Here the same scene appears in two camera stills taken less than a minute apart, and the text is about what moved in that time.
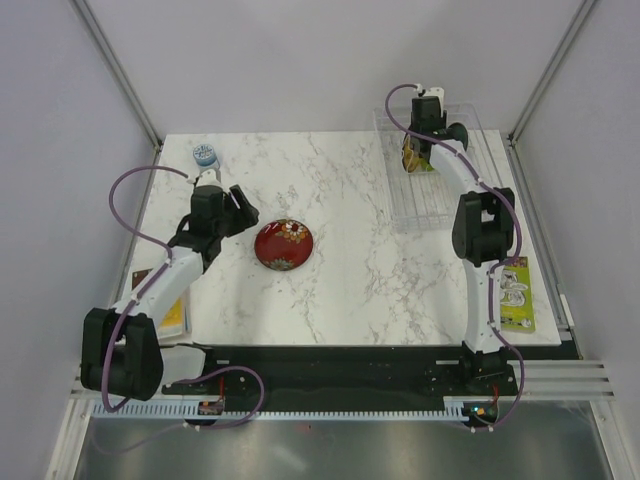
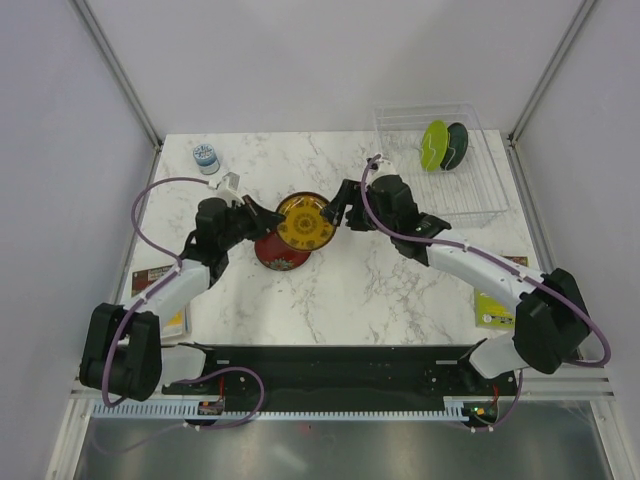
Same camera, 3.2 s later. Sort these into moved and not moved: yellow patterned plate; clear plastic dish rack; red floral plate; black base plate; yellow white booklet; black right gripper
Moved: yellow patterned plate; black right gripper
Not moved: red floral plate; yellow white booklet; black base plate; clear plastic dish rack
